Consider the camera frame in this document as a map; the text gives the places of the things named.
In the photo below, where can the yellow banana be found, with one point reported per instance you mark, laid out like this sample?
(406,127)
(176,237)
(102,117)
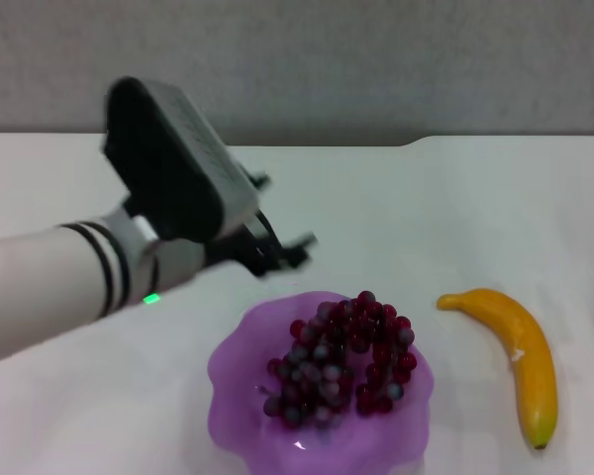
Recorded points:
(529,346)

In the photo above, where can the dark red grape bunch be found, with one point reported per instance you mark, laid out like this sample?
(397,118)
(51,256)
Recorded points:
(326,366)

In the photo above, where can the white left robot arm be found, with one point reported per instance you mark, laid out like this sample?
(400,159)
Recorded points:
(54,287)

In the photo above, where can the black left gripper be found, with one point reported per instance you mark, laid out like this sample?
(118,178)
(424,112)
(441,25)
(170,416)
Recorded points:
(247,252)

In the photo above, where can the purple scalloped plastic plate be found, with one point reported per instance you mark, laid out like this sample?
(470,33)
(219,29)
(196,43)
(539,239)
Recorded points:
(237,386)

